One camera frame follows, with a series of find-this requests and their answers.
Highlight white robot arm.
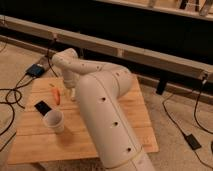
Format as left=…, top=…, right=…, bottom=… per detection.
left=52, top=48, right=155, bottom=171

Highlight black power adapter box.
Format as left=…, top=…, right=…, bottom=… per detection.
left=26, top=64, right=45, bottom=78

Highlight long wooden beam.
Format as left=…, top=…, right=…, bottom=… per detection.
left=0, top=15, right=213, bottom=83

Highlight white ceramic cup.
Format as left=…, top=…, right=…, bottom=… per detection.
left=43, top=110, right=64, bottom=134

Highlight wooden table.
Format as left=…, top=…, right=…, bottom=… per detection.
left=8, top=76, right=159, bottom=164

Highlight black floor cables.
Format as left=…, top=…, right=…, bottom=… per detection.
left=0, top=39, right=59, bottom=153

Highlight black rectangular block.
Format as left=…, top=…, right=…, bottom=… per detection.
left=34, top=101, right=51, bottom=116

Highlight orange carrot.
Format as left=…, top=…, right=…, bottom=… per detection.
left=50, top=84, right=60, bottom=105

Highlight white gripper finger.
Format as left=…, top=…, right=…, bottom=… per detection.
left=70, top=88, right=76, bottom=101

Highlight black cable right side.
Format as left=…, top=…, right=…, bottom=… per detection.
left=162, top=74, right=213, bottom=160

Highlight black power brick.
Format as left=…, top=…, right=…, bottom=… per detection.
left=185, top=134, right=201, bottom=150

